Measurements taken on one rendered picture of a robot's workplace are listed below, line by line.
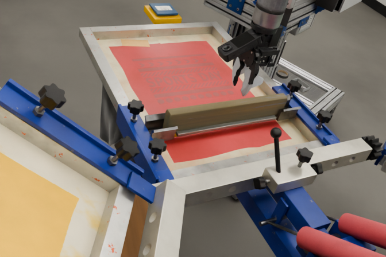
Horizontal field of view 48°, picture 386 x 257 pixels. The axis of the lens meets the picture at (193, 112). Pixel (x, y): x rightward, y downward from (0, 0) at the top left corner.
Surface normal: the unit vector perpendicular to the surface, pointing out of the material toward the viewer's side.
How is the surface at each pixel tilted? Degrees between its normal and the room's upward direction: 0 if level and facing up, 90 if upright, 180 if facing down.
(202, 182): 0
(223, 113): 90
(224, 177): 0
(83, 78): 0
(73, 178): 32
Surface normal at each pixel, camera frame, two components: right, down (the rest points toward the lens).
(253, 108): 0.43, 0.62
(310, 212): 0.19, -0.77
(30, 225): 0.68, -0.55
